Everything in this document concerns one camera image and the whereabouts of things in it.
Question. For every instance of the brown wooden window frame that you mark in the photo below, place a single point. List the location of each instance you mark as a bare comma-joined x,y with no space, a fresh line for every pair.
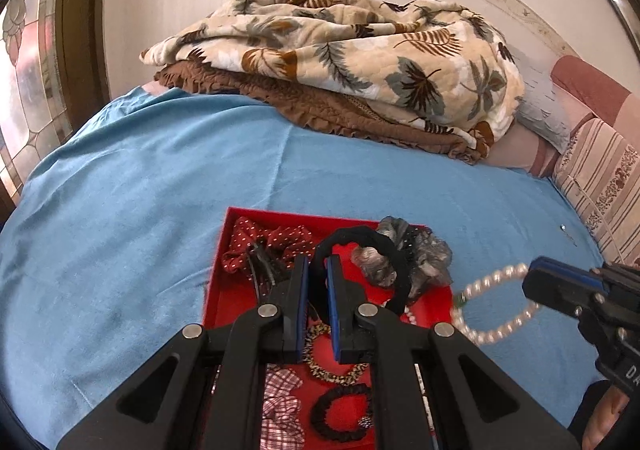
82,30

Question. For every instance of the pink pillow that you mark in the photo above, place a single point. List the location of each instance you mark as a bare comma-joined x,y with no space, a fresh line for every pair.
590,85

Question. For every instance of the cream leaf print blanket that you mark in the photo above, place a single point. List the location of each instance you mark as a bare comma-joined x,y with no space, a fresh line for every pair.
350,55

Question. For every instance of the red white plaid scrunchie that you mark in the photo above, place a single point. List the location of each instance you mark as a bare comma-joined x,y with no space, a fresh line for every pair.
282,410

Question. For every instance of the stained glass window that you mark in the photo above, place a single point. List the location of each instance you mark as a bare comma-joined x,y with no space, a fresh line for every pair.
30,80

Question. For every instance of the small metal pin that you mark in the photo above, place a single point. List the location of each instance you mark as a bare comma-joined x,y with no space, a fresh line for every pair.
563,228

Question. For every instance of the brown ruffled blanket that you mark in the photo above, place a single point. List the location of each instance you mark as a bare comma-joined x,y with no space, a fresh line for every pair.
300,103

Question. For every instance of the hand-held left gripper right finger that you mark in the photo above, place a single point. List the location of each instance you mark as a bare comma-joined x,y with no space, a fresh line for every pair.
334,325

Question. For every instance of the grey patterned scrunchie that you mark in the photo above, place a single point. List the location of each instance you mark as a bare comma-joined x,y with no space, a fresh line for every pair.
430,250

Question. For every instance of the pale pink bed sheet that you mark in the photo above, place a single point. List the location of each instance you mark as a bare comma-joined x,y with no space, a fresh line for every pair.
515,150

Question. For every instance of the black hair clip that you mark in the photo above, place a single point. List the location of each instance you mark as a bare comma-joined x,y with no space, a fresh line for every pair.
260,275

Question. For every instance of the striped floral pillow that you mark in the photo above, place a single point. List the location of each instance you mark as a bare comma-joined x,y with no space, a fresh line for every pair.
605,175

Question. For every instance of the red tray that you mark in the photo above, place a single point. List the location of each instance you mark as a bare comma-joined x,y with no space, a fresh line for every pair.
235,300

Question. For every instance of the black scrunchie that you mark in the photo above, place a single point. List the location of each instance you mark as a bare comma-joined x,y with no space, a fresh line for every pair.
320,417

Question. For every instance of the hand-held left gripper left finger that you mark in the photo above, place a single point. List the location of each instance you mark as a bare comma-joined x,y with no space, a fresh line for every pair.
302,320

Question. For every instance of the dark red dotted scrunchie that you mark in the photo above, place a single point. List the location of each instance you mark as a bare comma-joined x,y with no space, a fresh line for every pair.
280,235

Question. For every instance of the person's right hand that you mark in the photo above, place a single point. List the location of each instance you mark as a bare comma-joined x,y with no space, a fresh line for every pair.
607,417

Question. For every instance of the blue bed sheet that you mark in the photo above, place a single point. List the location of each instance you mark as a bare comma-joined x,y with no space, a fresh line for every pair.
125,205

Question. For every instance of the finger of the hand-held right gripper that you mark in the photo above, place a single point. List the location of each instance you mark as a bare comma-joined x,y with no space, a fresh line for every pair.
570,272
552,292

